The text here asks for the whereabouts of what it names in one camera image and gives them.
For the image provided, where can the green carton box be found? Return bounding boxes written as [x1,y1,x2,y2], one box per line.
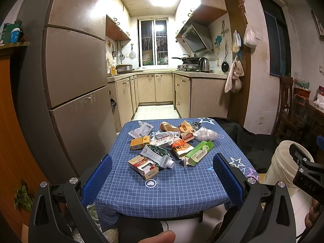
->
[183,141,214,167]

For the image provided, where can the clear plastic bag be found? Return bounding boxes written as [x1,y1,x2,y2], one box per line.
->
[193,127,218,142]

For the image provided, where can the gold cigarette box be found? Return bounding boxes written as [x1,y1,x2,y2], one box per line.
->
[130,135,150,150]

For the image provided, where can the black tissue packet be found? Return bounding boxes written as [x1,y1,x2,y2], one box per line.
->
[191,122,201,131]

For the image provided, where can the orange snack box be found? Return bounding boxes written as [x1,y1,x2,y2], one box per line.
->
[178,121,194,143]

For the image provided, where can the white medicine box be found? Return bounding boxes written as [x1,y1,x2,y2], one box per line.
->
[150,132,175,148]

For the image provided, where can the squashed orange paper cup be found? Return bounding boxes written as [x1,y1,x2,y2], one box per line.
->
[160,122,179,132]

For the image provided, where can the kitchen window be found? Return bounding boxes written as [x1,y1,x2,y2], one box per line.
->
[138,19,169,67]

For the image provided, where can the person right hand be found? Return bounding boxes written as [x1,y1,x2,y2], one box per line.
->
[305,199,320,229]

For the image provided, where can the person left hand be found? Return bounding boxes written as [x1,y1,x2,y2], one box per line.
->
[138,230,176,243]

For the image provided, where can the white plastic bucket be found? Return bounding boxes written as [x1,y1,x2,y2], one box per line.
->
[263,140,315,198]

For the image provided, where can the dark wooden chair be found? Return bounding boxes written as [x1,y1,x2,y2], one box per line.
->
[272,75,297,136]

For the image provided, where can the dark wooden dining table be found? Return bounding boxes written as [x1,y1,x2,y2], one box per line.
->
[292,95,323,141]

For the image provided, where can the red white open box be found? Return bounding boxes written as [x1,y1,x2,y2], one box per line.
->
[128,155,159,180]

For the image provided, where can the white plastic pouch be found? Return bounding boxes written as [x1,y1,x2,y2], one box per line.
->
[128,121,154,139]

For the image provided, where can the hanging cloth bags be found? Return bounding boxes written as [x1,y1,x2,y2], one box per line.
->
[224,56,244,93]

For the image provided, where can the black garbage bag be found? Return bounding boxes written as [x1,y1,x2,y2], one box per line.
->
[110,98,117,113]

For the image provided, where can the beige lower cabinets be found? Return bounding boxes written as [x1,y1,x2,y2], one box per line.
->
[108,70,230,132]

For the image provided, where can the hanging black pan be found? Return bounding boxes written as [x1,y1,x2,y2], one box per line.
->
[221,44,229,73]

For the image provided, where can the hanging white plastic bag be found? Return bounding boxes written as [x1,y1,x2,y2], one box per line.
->
[243,24,257,48]

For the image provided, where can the steel kettle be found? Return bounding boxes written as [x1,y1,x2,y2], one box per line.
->
[198,57,210,73]

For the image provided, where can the silver rice cooker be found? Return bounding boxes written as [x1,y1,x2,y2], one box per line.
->
[116,64,133,74]

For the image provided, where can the silver refrigerator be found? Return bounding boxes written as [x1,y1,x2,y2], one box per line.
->
[17,0,116,184]

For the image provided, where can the black frying pan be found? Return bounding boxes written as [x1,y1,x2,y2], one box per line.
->
[172,56,200,64]

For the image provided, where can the range hood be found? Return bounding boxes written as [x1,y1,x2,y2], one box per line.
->
[176,21,214,55]

